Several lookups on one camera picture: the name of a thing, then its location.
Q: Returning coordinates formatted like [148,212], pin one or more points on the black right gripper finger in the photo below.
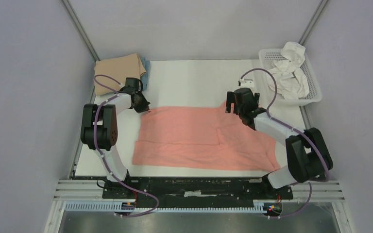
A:
[230,99]
[255,101]

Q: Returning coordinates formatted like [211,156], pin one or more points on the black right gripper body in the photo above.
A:
[231,102]

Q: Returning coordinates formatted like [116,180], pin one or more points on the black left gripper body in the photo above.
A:
[142,104]

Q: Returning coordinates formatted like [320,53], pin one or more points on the salmon pink t shirt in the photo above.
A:
[203,138]

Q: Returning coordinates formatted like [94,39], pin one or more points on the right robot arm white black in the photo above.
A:
[308,158]

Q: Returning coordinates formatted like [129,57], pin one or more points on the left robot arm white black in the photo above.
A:
[99,127]

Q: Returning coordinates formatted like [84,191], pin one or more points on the folded grey blue t shirt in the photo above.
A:
[145,77]

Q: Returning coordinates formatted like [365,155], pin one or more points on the folded beige t shirt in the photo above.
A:
[113,72]

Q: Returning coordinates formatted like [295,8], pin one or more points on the crumpled white t shirt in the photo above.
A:
[291,81]

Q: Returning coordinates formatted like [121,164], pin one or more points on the white plastic basket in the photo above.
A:
[267,56]

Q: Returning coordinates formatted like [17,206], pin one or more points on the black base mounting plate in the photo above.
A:
[195,192]

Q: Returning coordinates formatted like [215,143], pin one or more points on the small electronics board with leds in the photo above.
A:
[273,209]

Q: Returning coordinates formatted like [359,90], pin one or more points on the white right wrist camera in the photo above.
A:
[246,83]

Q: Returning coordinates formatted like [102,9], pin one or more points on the left aluminium frame post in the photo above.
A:
[80,29]

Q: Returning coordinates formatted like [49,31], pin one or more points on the aluminium frame post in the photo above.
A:
[80,29]
[313,21]

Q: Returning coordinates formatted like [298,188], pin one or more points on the right aluminium frame post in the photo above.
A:
[313,21]

